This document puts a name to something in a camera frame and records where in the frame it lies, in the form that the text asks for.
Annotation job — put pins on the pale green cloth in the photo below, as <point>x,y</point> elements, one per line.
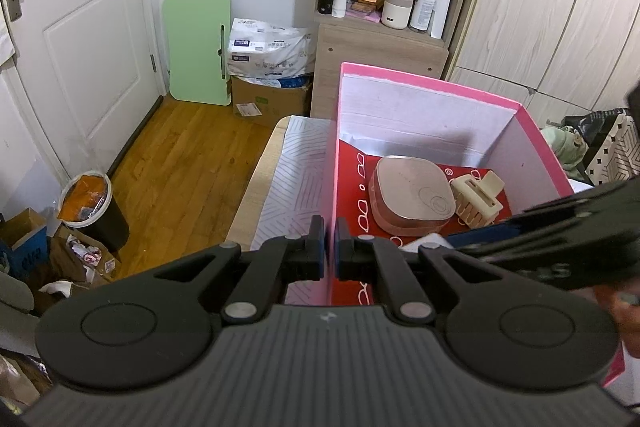
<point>565,152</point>

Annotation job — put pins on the white door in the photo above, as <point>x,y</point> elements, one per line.
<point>75,32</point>

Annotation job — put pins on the cream hair claw clip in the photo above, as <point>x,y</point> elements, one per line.
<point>475,199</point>

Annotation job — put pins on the brown cardboard box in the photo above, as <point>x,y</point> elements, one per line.
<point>270,99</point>

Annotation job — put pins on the black white patterned bag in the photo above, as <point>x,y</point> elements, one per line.
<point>610,147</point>

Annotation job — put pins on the beige rounded square case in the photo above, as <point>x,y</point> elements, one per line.
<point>410,194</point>

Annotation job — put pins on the pink cardboard box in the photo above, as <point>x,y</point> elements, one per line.
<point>425,107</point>

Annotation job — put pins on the light wooden wardrobe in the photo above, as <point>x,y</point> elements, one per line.
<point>560,7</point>

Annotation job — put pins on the white patterned mat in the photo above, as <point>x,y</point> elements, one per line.
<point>295,172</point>

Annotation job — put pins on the green folding board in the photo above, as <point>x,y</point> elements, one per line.
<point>197,47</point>

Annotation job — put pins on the white tissue pack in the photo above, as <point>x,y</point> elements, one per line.
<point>270,49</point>

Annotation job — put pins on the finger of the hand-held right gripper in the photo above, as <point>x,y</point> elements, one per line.
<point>590,207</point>
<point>550,262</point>

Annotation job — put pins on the pink flat packets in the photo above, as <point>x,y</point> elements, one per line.
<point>364,11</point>

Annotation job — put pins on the wooden shelf unit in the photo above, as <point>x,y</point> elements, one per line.
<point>395,47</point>

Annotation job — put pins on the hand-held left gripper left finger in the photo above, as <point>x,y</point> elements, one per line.
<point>318,252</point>

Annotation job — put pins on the brown paper bag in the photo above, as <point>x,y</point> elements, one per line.
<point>80,259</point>

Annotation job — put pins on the black door draft strip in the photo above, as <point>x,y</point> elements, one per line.
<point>135,137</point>

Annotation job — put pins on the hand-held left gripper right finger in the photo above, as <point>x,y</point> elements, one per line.
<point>342,252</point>

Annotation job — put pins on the white tall bottle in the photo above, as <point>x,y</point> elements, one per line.
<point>441,14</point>

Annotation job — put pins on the person's right hand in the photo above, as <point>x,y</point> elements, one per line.
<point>625,322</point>

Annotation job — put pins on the white round jar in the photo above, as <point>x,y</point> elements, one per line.
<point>397,9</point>

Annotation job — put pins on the red cap bottle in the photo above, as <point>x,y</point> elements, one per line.
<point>424,7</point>

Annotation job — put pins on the black trash bin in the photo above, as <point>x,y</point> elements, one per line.
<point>95,212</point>

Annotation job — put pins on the blue cardboard box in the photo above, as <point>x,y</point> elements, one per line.
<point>25,242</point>

